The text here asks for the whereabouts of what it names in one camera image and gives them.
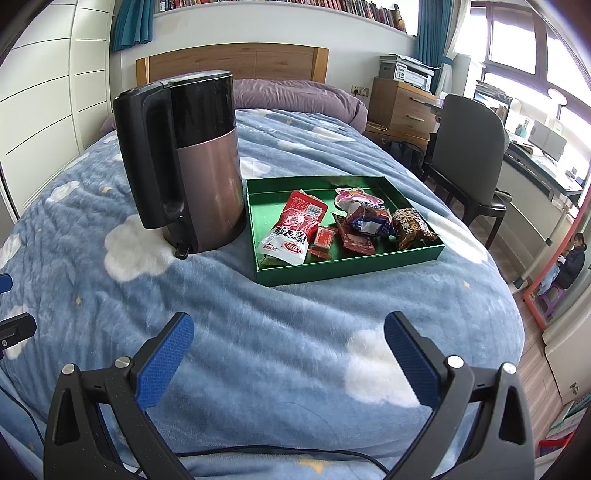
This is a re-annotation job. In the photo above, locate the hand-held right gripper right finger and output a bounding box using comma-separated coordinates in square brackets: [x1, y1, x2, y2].
[384, 311, 536, 480]

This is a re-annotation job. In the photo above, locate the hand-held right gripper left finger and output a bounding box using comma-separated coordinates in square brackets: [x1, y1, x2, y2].
[43, 311, 195, 480]

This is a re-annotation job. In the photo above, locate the green tray box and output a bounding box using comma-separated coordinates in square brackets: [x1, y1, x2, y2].
[244, 174, 446, 288]

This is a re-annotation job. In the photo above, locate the red square snack packet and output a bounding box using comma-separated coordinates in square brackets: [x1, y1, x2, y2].
[333, 213, 377, 256]

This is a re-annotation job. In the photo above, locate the brown snack packet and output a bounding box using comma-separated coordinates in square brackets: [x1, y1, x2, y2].
[392, 208, 438, 251]

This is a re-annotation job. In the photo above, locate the dark cake packet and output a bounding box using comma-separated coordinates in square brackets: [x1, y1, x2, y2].
[344, 204, 397, 238]

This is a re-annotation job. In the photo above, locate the small red candy packet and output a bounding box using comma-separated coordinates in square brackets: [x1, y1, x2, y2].
[308, 226, 339, 261]

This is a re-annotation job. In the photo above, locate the pink character candy packet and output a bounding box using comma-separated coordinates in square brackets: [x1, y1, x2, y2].
[335, 186, 386, 215]

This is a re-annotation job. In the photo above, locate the red white sausage packet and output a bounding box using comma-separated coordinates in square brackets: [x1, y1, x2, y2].
[259, 190, 328, 267]

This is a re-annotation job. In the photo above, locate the blue cloud blanket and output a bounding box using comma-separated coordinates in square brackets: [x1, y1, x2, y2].
[0, 108, 525, 480]

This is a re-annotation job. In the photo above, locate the red framed mirror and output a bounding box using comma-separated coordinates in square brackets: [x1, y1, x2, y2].
[522, 171, 591, 330]

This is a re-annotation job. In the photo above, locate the brown black electric kettle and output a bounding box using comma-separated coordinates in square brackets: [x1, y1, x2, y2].
[113, 70, 246, 259]

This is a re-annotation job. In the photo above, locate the white wardrobe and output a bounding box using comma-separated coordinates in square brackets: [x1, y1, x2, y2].
[0, 0, 116, 217]

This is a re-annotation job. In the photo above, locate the grey chair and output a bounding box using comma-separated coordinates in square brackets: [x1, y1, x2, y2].
[422, 93, 513, 250]

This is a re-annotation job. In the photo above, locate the desk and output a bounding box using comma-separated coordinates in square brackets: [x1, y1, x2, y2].
[475, 78, 583, 241]

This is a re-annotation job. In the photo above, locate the wooden nightstand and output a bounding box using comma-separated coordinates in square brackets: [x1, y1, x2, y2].
[368, 77, 439, 136]

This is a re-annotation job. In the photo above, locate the white printer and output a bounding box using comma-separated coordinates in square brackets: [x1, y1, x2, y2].
[379, 54, 441, 92]

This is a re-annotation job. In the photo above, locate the teal curtain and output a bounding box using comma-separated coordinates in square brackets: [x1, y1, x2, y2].
[416, 0, 458, 70]
[113, 0, 154, 52]

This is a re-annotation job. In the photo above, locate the purple pillow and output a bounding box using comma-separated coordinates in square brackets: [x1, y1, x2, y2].
[99, 78, 369, 134]

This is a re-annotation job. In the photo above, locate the white desk lamp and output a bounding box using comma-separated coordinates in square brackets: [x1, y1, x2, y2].
[547, 88, 571, 121]

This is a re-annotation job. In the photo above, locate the wooden headboard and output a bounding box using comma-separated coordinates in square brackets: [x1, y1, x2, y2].
[135, 46, 329, 86]

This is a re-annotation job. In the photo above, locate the black cable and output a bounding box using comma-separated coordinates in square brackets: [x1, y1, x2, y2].
[0, 385, 51, 450]

